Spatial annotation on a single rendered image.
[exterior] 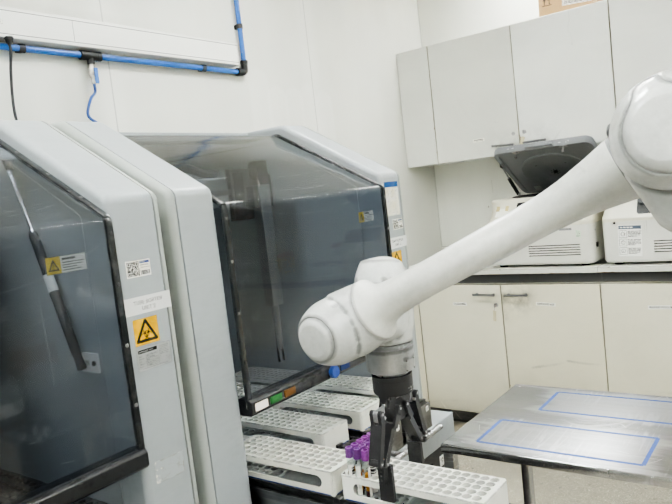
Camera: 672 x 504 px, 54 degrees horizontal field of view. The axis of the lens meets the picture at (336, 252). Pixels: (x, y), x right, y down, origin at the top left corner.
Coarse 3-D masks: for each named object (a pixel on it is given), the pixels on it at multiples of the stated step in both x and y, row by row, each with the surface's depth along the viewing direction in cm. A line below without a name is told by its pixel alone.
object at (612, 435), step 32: (480, 416) 160; (512, 416) 157; (544, 416) 155; (576, 416) 153; (608, 416) 150; (640, 416) 148; (448, 448) 145; (480, 448) 141; (512, 448) 139; (544, 448) 137; (576, 448) 136; (608, 448) 134; (640, 448) 132; (640, 480) 121
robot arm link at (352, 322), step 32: (608, 160) 93; (544, 192) 101; (576, 192) 96; (608, 192) 94; (512, 224) 100; (544, 224) 99; (448, 256) 99; (480, 256) 99; (352, 288) 103; (384, 288) 100; (416, 288) 98; (320, 320) 99; (352, 320) 100; (384, 320) 101; (320, 352) 99; (352, 352) 101
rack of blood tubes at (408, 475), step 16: (400, 464) 127; (416, 464) 126; (352, 480) 124; (368, 480) 122; (400, 480) 120; (416, 480) 120; (432, 480) 118; (448, 480) 118; (464, 480) 117; (480, 480) 116; (496, 480) 117; (352, 496) 125; (400, 496) 123; (416, 496) 116; (432, 496) 114; (448, 496) 112; (464, 496) 112; (480, 496) 110; (496, 496) 112
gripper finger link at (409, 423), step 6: (408, 402) 122; (408, 408) 122; (408, 414) 123; (402, 420) 125; (408, 420) 124; (414, 420) 125; (408, 426) 125; (414, 426) 125; (408, 432) 127; (414, 432) 126; (420, 432) 127; (420, 438) 126; (426, 438) 127
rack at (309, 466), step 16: (256, 448) 145; (272, 448) 144; (288, 448) 142; (304, 448) 141; (320, 448) 140; (336, 448) 139; (256, 464) 145; (272, 464) 136; (288, 464) 134; (304, 464) 133; (320, 464) 131; (336, 464) 131; (272, 480) 137; (288, 480) 134; (304, 480) 138; (320, 480) 137; (336, 480) 128
